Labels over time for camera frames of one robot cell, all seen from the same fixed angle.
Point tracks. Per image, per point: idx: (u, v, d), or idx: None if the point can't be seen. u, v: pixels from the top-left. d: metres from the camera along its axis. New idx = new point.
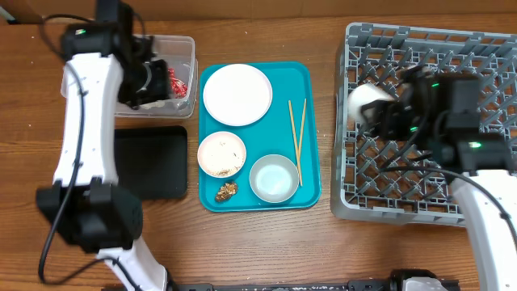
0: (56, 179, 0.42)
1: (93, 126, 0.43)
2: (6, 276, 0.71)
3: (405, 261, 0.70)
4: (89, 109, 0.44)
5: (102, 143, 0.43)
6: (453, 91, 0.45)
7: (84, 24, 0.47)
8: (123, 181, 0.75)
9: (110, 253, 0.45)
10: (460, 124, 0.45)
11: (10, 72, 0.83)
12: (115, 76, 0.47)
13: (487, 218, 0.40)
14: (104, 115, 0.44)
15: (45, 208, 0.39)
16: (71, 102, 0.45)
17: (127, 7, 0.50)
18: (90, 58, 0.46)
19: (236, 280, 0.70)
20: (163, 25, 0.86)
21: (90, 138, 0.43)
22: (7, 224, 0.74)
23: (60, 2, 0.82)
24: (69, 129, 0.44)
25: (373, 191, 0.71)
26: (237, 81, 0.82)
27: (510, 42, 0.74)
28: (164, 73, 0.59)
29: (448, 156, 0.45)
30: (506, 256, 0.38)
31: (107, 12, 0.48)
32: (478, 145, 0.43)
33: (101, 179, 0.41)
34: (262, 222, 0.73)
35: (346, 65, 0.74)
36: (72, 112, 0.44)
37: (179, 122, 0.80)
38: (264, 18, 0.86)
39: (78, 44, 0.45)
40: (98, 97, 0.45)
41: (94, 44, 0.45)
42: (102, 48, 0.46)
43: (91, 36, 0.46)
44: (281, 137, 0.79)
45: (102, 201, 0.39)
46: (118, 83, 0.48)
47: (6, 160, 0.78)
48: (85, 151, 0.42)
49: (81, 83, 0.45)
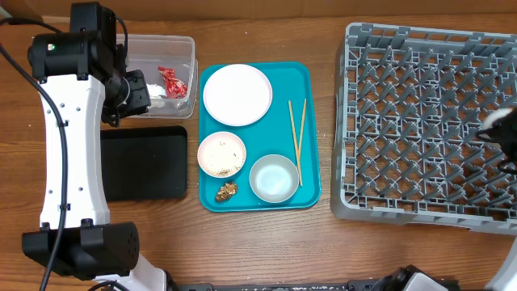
0: (43, 223, 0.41)
1: (78, 162, 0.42)
2: (7, 275, 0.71)
3: (404, 260, 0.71)
4: (71, 143, 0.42)
5: (90, 179, 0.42)
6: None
7: (55, 36, 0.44)
8: (123, 182, 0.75)
9: (107, 276, 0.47)
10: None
11: (10, 72, 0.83)
12: (99, 94, 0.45)
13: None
14: (89, 145, 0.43)
15: (35, 251, 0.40)
16: (52, 134, 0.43)
17: (104, 13, 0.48)
18: (67, 78, 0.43)
19: (236, 280, 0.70)
20: (163, 25, 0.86)
21: (76, 178, 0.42)
22: (8, 224, 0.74)
23: (60, 2, 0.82)
24: (53, 166, 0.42)
25: (372, 191, 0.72)
26: (236, 82, 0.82)
27: (510, 42, 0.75)
28: (142, 82, 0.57)
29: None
30: None
31: (86, 23, 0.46)
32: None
33: (92, 221, 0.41)
34: (262, 223, 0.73)
35: (346, 65, 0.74)
36: (55, 145, 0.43)
37: (179, 122, 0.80)
38: (264, 18, 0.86)
39: (52, 63, 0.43)
40: (81, 128, 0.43)
41: (69, 61, 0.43)
42: (78, 67, 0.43)
43: (65, 52, 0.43)
44: (281, 137, 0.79)
45: (94, 245, 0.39)
46: (101, 103, 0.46)
47: (6, 160, 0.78)
48: (71, 190, 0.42)
49: (59, 113, 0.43)
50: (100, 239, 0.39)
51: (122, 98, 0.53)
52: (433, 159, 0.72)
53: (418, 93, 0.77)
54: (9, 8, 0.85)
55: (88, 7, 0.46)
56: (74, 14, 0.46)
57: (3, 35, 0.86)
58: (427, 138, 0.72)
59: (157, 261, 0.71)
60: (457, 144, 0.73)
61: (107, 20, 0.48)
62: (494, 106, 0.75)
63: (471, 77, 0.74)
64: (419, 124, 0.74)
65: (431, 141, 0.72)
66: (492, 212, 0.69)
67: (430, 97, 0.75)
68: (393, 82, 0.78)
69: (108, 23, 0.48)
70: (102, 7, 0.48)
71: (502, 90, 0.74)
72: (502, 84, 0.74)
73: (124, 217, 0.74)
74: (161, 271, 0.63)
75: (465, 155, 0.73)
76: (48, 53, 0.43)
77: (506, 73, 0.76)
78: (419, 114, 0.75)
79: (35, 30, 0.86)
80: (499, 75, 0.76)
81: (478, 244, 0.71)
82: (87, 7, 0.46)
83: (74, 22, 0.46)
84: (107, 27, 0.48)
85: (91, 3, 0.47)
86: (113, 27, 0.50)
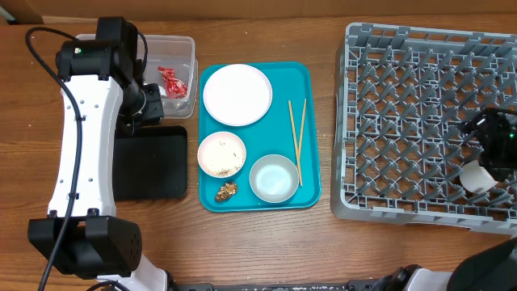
0: (51, 210, 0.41)
1: (90, 154, 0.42)
2: (6, 276, 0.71)
3: (404, 260, 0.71)
4: (86, 137, 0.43)
5: (100, 172, 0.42)
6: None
7: (81, 42, 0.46)
8: (123, 179, 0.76)
9: (108, 276, 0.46)
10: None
11: (10, 72, 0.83)
12: (116, 96, 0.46)
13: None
14: (102, 140, 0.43)
15: (39, 239, 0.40)
16: (69, 128, 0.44)
17: (129, 29, 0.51)
18: (88, 79, 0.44)
19: (236, 280, 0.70)
20: (163, 25, 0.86)
21: (86, 169, 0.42)
22: (8, 223, 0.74)
23: (60, 3, 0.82)
24: (65, 158, 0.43)
25: (372, 191, 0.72)
26: (236, 82, 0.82)
27: (510, 42, 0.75)
28: (158, 95, 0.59)
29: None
30: None
31: (111, 33, 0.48)
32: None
33: (98, 211, 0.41)
34: (262, 223, 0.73)
35: (346, 65, 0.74)
36: (69, 138, 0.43)
37: (179, 122, 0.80)
38: (264, 19, 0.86)
39: (76, 65, 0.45)
40: (97, 124, 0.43)
41: (93, 64, 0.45)
42: (100, 69, 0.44)
43: (90, 56, 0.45)
44: (281, 137, 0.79)
45: (98, 236, 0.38)
46: (118, 106, 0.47)
47: (6, 160, 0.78)
48: (81, 181, 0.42)
49: (77, 108, 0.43)
50: (104, 230, 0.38)
51: (139, 107, 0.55)
52: (433, 159, 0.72)
53: (418, 93, 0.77)
54: (9, 8, 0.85)
55: (114, 19, 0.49)
56: (100, 25, 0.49)
57: (3, 35, 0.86)
58: (427, 137, 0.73)
59: (157, 259, 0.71)
60: (457, 143, 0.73)
61: (129, 32, 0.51)
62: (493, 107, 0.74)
63: (471, 77, 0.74)
64: (419, 124, 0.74)
65: (431, 141, 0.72)
66: (492, 212, 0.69)
67: (430, 97, 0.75)
68: (393, 82, 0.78)
69: (129, 35, 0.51)
70: (126, 22, 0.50)
71: (502, 90, 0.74)
72: (502, 84, 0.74)
73: (124, 217, 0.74)
74: (162, 272, 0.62)
75: (465, 155, 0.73)
76: (75, 56, 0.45)
77: (506, 73, 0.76)
78: (419, 114, 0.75)
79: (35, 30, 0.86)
80: (498, 74, 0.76)
81: (477, 244, 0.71)
82: (112, 20, 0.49)
83: (99, 31, 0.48)
84: (128, 39, 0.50)
85: (117, 17, 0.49)
86: (134, 40, 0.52)
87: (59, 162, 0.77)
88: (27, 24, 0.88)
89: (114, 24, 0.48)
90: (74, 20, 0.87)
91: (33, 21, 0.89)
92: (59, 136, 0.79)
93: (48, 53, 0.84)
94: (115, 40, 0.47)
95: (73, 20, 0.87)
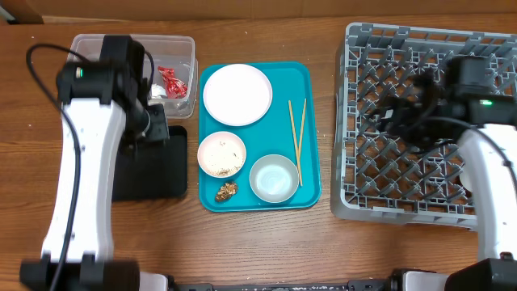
0: (44, 252, 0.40)
1: (87, 187, 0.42)
2: (7, 275, 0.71)
3: (405, 260, 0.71)
4: (85, 170, 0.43)
5: (98, 209, 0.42)
6: (462, 66, 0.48)
7: (83, 63, 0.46)
8: (122, 179, 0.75)
9: None
10: (472, 90, 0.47)
11: (10, 72, 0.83)
12: (118, 122, 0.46)
13: (491, 167, 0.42)
14: (101, 175, 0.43)
15: (32, 283, 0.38)
16: (67, 159, 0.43)
17: (135, 46, 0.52)
18: (90, 103, 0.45)
19: (236, 280, 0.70)
20: (163, 25, 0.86)
21: (84, 206, 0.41)
22: (8, 223, 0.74)
23: (59, 3, 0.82)
24: (63, 192, 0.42)
25: (373, 191, 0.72)
26: (236, 82, 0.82)
27: (510, 42, 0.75)
28: (162, 116, 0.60)
29: (460, 115, 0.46)
30: (506, 209, 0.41)
31: (115, 51, 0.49)
32: (489, 103, 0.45)
33: (94, 255, 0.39)
34: (262, 223, 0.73)
35: (346, 65, 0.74)
36: (67, 170, 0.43)
37: (179, 122, 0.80)
38: (264, 19, 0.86)
39: (77, 88, 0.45)
40: (96, 155, 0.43)
41: (94, 87, 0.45)
42: (102, 93, 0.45)
43: (92, 79, 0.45)
44: (281, 137, 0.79)
45: (94, 283, 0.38)
46: (118, 132, 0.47)
47: (6, 160, 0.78)
48: (78, 218, 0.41)
49: (77, 138, 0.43)
50: (100, 276, 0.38)
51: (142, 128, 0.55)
52: (433, 159, 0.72)
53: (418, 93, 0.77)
54: (9, 8, 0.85)
55: (120, 39, 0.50)
56: (106, 44, 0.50)
57: (3, 35, 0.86)
58: None
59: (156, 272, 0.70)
60: None
61: (135, 49, 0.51)
62: None
63: None
64: None
65: None
66: None
67: None
68: (393, 82, 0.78)
69: (136, 52, 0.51)
70: (132, 41, 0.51)
71: (502, 90, 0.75)
72: (502, 84, 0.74)
73: (123, 217, 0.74)
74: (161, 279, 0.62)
75: None
76: (76, 79, 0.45)
77: (507, 73, 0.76)
78: None
79: (35, 29, 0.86)
80: (499, 75, 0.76)
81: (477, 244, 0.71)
82: (119, 39, 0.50)
83: (105, 48, 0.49)
84: (135, 56, 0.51)
85: (123, 36, 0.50)
86: (140, 58, 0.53)
87: (59, 162, 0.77)
88: (27, 24, 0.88)
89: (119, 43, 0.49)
90: (74, 20, 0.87)
91: (33, 21, 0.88)
92: (58, 136, 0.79)
93: (48, 53, 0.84)
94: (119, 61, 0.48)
95: (73, 20, 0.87)
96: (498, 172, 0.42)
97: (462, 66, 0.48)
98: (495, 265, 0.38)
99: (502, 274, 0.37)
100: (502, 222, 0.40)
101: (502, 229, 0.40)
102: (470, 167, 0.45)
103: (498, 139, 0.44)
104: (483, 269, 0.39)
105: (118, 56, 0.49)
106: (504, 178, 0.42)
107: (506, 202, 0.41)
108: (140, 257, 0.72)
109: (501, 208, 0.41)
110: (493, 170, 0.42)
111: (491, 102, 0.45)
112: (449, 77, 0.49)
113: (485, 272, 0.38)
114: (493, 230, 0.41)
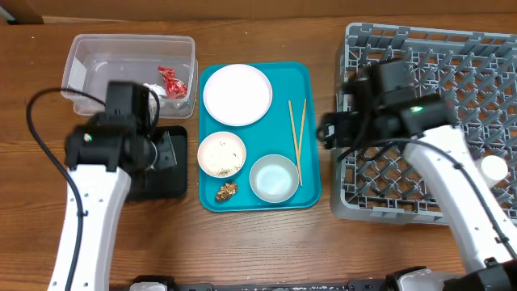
0: None
1: (87, 255, 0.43)
2: (6, 276, 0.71)
3: (405, 260, 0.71)
4: (86, 234, 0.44)
5: (95, 275, 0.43)
6: (381, 74, 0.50)
7: (91, 127, 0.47)
8: None
9: None
10: (399, 98, 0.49)
11: (10, 72, 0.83)
12: (121, 187, 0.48)
13: (444, 175, 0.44)
14: (102, 241, 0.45)
15: None
16: (69, 221, 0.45)
17: (141, 93, 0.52)
18: (96, 170, 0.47)
19: (236, 280, 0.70)
20: (163, 26, 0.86)
21: (83, 272, 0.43)
22: (8, 223, 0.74)
23: (60, 3, 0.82)
24: (62, 255, 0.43)
25: (372, 191, 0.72)
26: (237, 82, 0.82)
27: (510, 42, 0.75)
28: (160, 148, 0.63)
29: (395, 127, 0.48)
30: (470, 212, 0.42)
31: (120, 103, 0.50)
32: (419, 110, 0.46)
33: None
34: (262, 223, 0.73)
35: (346, 65, 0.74)
36: (69, 231, 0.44)
37: (179, 122, 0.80)
38: (264, 19, 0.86)
39: (84, 154, 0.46)
40: (99, 221, 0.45)
41: (102, 154, 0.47)
42: (109, 160, 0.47)
43: (99, 147, 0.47)
44: (281, 137, 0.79)
45: None
46: (120, 198, 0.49)
47: (6, 160, 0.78)
48: (75, 284, 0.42)
49: (81, 202, 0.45)
50: None
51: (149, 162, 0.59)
52: None
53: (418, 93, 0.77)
54: (9, 8, 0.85)
55: (125, 90, 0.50)
56: (111, 94, 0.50)
57: (3, 35, 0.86)
58: None
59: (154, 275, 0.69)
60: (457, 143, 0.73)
61: (140, 97, 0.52)
62: (494, 106, 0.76)
63: (471, 77, 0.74)
64: None
65: None
66: None
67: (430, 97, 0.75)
68: None
69: (140, 99, 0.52)
70: (137, 87, 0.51)
71: (502, 90, 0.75)
72: (502, 84, 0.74)
73: (123, 217, 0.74)
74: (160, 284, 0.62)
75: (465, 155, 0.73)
76: (84, 144, 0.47)
77: (506, 73, 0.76)
78: None
79: (35, 29, 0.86)
80: (498, 75, 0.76)
81: None
82: (123, 90, 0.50)
83: (111, 100, 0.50)
84: (140, 105, 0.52)
85: (128, 86, 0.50)
86: (145, 104, 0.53)
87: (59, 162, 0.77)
88: (27, 24, 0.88)
89: (123, 93, 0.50)
90: (74, 20, 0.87)
91: (33, 21, 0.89)
92: (59, 136, 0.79)
93: (48, 53, 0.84)
94: (125, 118, 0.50)
95: (74, 20, 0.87)
96: (453, 179, 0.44)
97: (382, 76, 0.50)
98: (483, 275, 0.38)
99: (492, 280, 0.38)
100: (474, 228, 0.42)
101: (477, 235, 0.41)
102: (428, 178, 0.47)
103: (442, 142, 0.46)
104: (473, 281, 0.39)
105: (123, 109, 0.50)
106: (462, 180, 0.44)
107: (469, 206, 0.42)
108: (141, 257, 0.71)
109: (467, 212, 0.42)
110: (448, 178, 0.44)
111: (420, 107, 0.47)
112: (373, 88, 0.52)
113: (476, 284, 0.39)
114: (469, 237, 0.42)
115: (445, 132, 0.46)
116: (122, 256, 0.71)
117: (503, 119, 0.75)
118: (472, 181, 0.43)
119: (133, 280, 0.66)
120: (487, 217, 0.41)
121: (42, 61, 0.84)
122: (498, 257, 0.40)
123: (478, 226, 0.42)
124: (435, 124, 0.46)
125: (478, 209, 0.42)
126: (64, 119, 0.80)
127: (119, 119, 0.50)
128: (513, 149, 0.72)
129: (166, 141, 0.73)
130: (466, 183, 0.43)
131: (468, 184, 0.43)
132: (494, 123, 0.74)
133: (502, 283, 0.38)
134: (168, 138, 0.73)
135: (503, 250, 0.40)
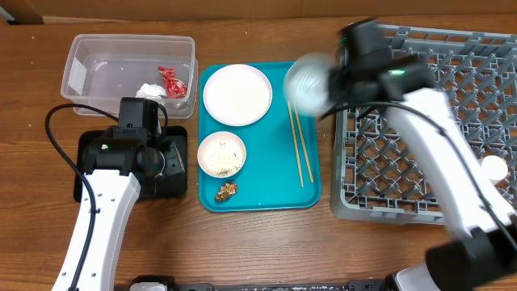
0: None
1: (97, 250, 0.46)
2: (6, 275, 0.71)
3: (404, 260, 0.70)
4: (98, 229, 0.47)
5: (103, 267, 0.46)
6: (359, 34, 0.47)
7: (107, 139, 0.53)
8: None
9: None
10: (377, 59, 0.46)
11: (10, 72, 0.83)
12: (132, 192, 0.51)
13: (428, 141, 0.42)
14: (111, 236, 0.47)
15: None
16: (81, 218, 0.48)
17: (150, 109, 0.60)
18: (110, 174, 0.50)
19: (235, 280, 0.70)
20: (163, 25, 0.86)
21: (92, 264, 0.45)
22: (7, 223, 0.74)
23: (60, 3, 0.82)
24: (73, 250, 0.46)
25: (372, 191, 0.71)
26: (237, 82, 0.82)
27: (510, 42, 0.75)
28: (162, 160, 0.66)
29: (372, 90, 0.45)
30: (453, 172, 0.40)
31: (133, 116, 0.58)
32: (399, 73, 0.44)
33: None
34: (262, 222, 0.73)
35: None
36: (81, 228, 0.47)
37: (179, 122, 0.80)
38: (264, 19, 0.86)
39: (99, 160, 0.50)
40: (110, 218, 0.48)
41: (115, 160, 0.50)
42: (123, 165, 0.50)
43: (114, 153, 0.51)
44: (281, 137, 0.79)
45: None
46: (131, 201, 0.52)
47: (6, 160, 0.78)
48: (85, 275, 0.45)
49: (94, 201, 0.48)
50: None
51: (156, 175, 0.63)
52: None
53: None
54: (9, 7, 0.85)
55: (138, 106, 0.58)
56: (125, 110, 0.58)
57: (3, 35, 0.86)
58: None
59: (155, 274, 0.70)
60: None
61: (151, 111, 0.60)
62: (494, 106, 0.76)
63: (471, 77, 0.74)
64: None
65: None
66: None
67: None
68: None
69: (151, 113, 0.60)
70: (149, 105, 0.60)
71: (502, 90, 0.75)
72: (502, 84, 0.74)
73: None
74: (160, 284, 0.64)
75: None
76: (101, 152, 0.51)
77: (506, 73, 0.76)
78: None
79: (35, 29, 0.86)
80: (498, 75, 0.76)
81: None
82: (136, 106, 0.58)
83: (123, 115, 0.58)
84: (150, 118, 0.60)
85: (139, 103, 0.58)
86: (153, 120, 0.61)
87: (59, 162, 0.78)
88: (27, 24, 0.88)
89: (135, 107, 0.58)
90: (74, 20, 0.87)
91: (33, 21, 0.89)
92: (58, 136, 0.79)
93: (48, 53, 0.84)
94: (136, 129, 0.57)
95: (74, 20, 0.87)
96: (437, 144, 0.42)
97: (358, 37, 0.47)
98: (468, 244, 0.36)
99: (477, 254, 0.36)
100: (460, 196, 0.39)
101: (463, 204, 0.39)
102: (410, 137, 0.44)
103: (424, 108, 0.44)
104: (457, 250, 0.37)
105: (135, 122, 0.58)
106: (444, 145, 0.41)
107: (453, 173, 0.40)
108: (140, 257, 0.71)
109: (447, 171, 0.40)
110: (433, 145, 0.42)
111: (401, 69, 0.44)
112: (350, 50, 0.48)
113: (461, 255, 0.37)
114: (451, 201, 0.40)
115: (426, 95, 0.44)
116: (122, 256, 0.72)
117: (503, 119, 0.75)
118: (455, 143, 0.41)
119: (132, 280, 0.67)
120: (472, 182, 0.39)
121: (42, 61, 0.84)
122: (481, 225, 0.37)
123: (462, 192, 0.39)
124: (414, 89, 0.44)
125: (461, 175, 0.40)
126: (64, 118, 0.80)
127: (132, 131, 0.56)
128: (513, 149, 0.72)
129: (171, 149, 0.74)
130: (450, 144, 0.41)
131: (452, 151, 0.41)
132: (494, 123, 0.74)
133: (485, 253, 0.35)
134: (174, 147, 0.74)
135: (490, 218, 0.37)
